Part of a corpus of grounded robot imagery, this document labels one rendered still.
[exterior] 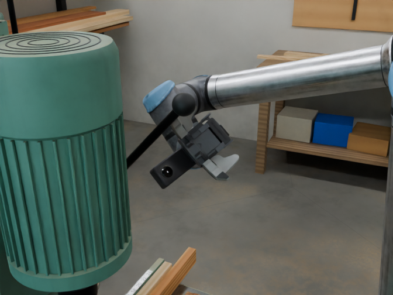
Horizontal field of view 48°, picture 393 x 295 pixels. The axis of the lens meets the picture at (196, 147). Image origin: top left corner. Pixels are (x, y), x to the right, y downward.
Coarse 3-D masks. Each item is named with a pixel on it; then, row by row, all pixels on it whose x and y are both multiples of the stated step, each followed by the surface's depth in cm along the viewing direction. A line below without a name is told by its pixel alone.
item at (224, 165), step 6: (216, 156) 84; (228, 156) 82; (234, 156) 81; (204, 162) 83; (210, 162) 82; (216, 162) 83; (222, 162) 82; (228, 162) 81; (234, 162) 80; (210, 168) 81; (216, 168) 80; (222, 168) 80; (228, 168) 80; (216, 174) 79; (222, 174) 77; (222, 180) 79
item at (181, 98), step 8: (176, 96) 63; (184, 96) 63; (176, 104) 63; (184, 104) 63; (192, 104) 63; (176, 112) 64; (184, 112) 63; (168, 120) 66; (160, 128) 67; (152, 136) 68; (144, 144) 69; (136, 152) 71; (128, 160) 72; (128, 168) 74
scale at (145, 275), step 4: (148, 272) 98; (152, 272) 98; (144, 276) 97; (148, 276) 97; (140, 280) 95; (144, 280) 95; (136, 284) 94; (140, 284) 94; (132, 288) 93; (136, 288) 93; (128, 292) 92; (132, 292) 92
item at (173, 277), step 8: (192, 248) 108; (184, 256) 105; (192, 256) 107; (176, 264) 103; (184, 264) 103; (192, 264) 108; (168, 272) 100; (176, 272) 100; (184, 272) 104; (168, 280) 98; (176, 280) 101; (160, 288) 96; (168, 288) 97
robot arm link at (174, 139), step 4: (196, 124) 105; (176, 136) 103; (168, 140) 105; (172, 140) 104; (176, 140) 103; (168, 144) 106; (172, 144) 105; (176, 144) 104; (172, 148) 106; (192, 168) 105; (196, 168) 107
